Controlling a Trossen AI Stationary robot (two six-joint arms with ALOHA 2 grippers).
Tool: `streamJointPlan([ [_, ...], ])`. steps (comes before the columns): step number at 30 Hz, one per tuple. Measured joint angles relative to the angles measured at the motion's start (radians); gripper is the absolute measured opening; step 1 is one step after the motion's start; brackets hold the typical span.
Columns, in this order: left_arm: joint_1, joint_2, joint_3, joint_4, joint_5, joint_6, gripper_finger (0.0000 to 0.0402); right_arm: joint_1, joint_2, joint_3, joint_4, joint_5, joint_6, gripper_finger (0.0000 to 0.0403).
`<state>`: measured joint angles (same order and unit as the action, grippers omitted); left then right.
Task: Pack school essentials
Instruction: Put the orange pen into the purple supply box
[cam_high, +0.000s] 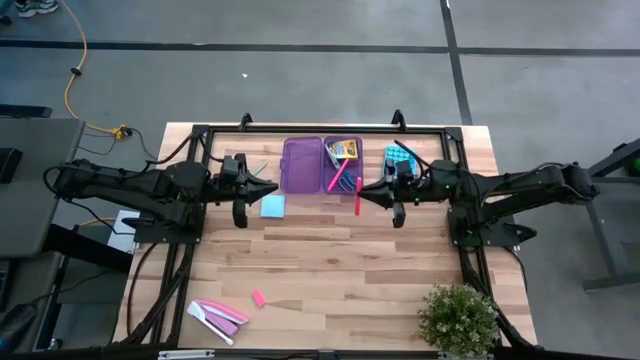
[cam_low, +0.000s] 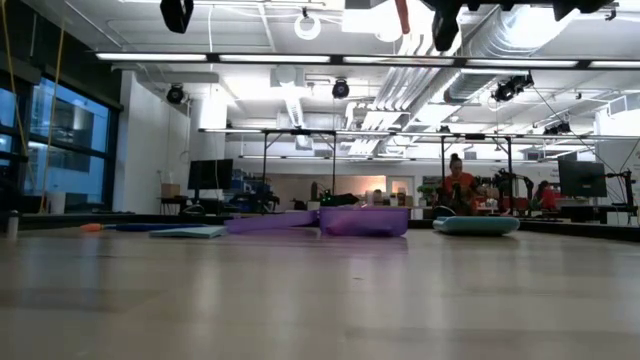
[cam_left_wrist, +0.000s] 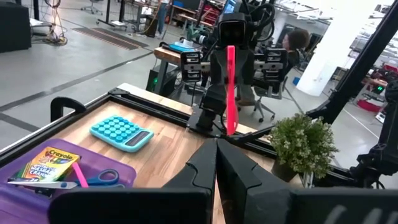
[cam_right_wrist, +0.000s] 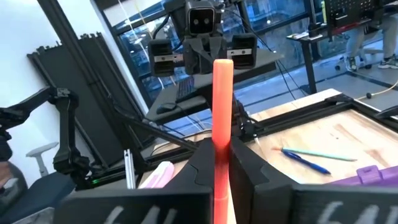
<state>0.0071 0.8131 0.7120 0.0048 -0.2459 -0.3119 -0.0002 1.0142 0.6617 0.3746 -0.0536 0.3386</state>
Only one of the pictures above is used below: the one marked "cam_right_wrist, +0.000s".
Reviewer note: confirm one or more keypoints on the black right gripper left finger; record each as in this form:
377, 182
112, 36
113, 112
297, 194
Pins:
155, 205

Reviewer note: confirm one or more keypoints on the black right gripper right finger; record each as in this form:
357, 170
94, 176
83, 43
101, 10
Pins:
280, 202

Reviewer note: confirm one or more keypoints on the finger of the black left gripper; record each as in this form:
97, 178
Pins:
210, 51
194, 59

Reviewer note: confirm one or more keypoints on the blue pen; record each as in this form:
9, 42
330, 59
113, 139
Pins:
306, 162

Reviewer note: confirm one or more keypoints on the orange pink marker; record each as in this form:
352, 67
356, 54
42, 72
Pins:
222, 109

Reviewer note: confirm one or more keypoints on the green pencil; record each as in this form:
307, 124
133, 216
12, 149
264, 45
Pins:
320, 154

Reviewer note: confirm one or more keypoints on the purple plastic pencil case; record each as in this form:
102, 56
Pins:
370, 175

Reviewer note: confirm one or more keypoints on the black keyboard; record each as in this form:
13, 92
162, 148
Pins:
186, 90

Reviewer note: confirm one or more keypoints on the grey desk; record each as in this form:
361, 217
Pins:
205, 90

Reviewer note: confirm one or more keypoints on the black computer mouse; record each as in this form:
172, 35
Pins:
166, 108

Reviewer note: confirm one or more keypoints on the silver aluminium bar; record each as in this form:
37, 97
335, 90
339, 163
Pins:
129, 171

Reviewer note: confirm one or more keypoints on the black slotted panel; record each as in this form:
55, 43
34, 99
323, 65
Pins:
93, 93

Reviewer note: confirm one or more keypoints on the black standing desk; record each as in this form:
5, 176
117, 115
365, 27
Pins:
308, 62

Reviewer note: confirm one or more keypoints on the dark office chair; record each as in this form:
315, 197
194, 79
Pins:
37, 199

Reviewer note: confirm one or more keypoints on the white office chair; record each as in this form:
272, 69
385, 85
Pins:
42, 149

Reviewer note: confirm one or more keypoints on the person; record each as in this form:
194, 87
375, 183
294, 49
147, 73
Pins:
354, 40

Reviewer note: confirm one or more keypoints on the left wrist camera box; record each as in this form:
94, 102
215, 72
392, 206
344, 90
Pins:
201, 17

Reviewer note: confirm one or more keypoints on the black aluminium table frame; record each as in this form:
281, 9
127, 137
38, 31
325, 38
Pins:
311, 112

